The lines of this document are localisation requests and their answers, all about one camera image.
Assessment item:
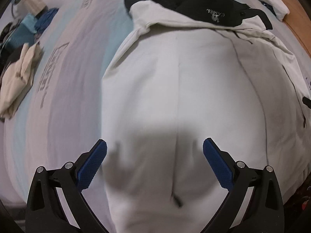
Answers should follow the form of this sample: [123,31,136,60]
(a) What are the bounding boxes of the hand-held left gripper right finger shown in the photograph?
[202,137,285,233]

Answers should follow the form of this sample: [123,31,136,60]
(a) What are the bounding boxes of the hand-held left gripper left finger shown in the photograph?
[25,139,108,233]

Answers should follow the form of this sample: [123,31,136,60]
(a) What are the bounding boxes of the white and black hooded jacket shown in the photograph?
[101,0,311,233]

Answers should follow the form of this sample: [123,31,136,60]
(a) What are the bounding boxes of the blue clothes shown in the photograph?
[36,7,59,33]

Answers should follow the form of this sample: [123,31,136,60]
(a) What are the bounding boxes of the striped bed mattress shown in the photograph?
[3,0,311,224]

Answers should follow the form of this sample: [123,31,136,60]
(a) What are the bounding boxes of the dark patterned cloth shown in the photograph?
[284,182,311,233]

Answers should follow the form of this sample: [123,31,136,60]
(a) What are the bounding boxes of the beige folded garment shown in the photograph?
[0,41,44,120]

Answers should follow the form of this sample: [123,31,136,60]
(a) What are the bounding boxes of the blue suitcase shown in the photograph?
[0,13,37,54]

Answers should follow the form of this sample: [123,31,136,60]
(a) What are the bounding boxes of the wooden headboard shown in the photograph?
[266,0,311,61]

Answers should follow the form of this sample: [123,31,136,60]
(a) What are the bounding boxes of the white garment near bed edge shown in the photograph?
[246,0,290,22]

